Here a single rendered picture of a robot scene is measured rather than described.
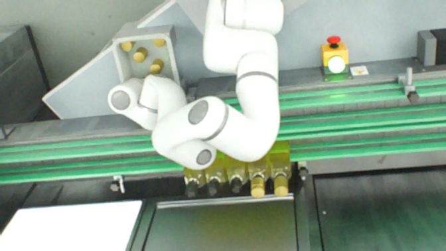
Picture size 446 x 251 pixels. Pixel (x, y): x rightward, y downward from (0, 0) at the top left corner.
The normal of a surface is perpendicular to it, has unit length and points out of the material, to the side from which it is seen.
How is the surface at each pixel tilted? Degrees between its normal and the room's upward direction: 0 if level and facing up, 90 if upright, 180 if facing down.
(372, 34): 0
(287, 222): 90
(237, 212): 90
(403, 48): 0
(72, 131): 90
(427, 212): 90
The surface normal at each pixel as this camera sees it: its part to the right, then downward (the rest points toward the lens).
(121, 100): -0.11, 0.24
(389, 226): -0.15, -0.88
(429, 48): -0.07, 0.48
